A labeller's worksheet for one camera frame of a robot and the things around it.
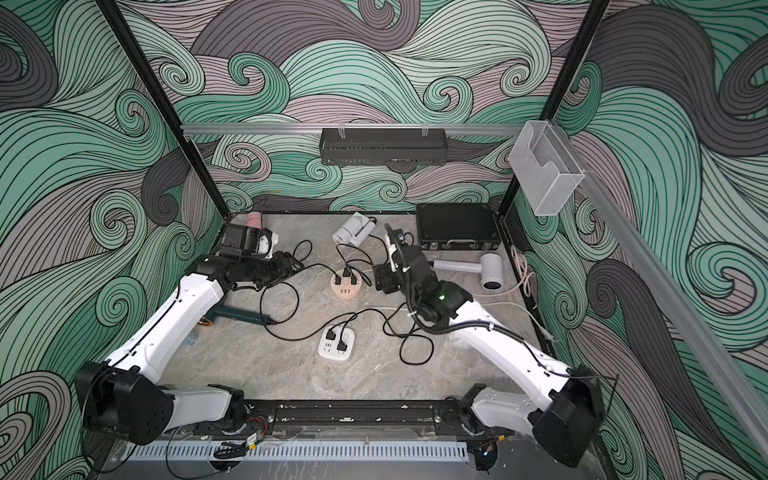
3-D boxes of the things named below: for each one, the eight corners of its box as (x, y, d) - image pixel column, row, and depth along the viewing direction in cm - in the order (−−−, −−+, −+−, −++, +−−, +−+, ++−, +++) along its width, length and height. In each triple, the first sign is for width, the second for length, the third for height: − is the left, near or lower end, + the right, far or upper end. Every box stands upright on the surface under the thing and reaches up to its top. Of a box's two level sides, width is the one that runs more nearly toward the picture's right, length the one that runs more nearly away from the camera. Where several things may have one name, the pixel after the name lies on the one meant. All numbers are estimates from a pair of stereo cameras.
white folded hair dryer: (334, 242, 112) (332, 234, 109) (357, 217, 121) (357, 209, 117) (355, 253, 109) (354, 245, 105) (378, 227, 117) (378, 219, 114)
